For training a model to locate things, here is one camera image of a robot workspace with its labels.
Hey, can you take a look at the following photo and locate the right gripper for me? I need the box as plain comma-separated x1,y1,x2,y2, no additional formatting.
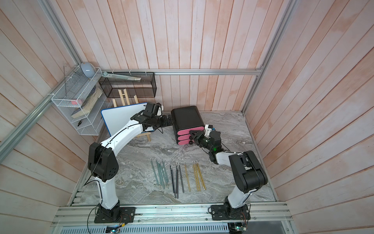
190,131,214,153

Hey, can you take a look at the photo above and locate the black drawer cabinet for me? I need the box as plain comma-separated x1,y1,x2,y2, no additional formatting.
171,106,205,143

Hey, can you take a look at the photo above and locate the yellow pencil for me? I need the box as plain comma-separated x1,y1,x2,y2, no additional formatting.
193,162,201,192
195,161,205,191
184,163,191,192
196,162,206,190
192,162,200,192

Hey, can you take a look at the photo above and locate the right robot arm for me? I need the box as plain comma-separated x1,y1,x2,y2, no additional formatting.
190,130,268,209

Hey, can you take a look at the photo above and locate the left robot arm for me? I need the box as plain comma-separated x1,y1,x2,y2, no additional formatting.
88,111,173,210

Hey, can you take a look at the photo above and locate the pink bottom drawer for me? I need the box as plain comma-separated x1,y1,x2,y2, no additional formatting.
177,139,194,145

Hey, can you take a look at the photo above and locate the green pencil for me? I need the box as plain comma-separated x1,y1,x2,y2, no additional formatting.
161,160,169,186
156,160,165,189
157,161,165,189
151,159,160,185
159,162,168,186

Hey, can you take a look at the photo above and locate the book on shelf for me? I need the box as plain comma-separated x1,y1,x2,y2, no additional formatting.
71,86,102,119

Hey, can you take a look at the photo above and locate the green white ruler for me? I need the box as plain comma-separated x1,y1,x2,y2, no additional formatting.
102,72,141,81

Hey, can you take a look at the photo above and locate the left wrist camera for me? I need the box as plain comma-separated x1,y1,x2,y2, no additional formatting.
143,102,163,118

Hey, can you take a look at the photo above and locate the white board blue frame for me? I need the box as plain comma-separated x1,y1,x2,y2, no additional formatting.
101,103,147,136

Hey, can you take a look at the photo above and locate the black mesh wall basket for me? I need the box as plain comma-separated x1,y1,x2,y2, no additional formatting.
99,72,157,98

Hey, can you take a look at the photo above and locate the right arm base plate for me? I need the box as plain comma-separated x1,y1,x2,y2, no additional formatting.
208,203,250,221

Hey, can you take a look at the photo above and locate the white wire wall shelf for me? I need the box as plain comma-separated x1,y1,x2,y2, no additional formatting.
52,66,111,136

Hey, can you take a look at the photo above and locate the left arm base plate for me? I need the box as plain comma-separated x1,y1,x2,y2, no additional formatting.
94,207,136,224

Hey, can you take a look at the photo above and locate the aluminium mounting rail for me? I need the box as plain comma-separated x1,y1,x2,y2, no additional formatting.
49,202,297,234

